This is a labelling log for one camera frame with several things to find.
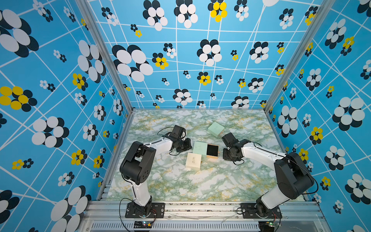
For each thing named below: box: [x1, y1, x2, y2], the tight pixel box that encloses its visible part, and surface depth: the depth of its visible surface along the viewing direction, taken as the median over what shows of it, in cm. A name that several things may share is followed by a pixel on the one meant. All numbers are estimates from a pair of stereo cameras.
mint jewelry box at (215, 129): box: [207, 121, 225, 138], surface depth 106 cm
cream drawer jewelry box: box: [185, 152, 202, 171], surface depth 90 cm
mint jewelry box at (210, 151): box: [192, 141, 221, 159], surface depth 96 cm
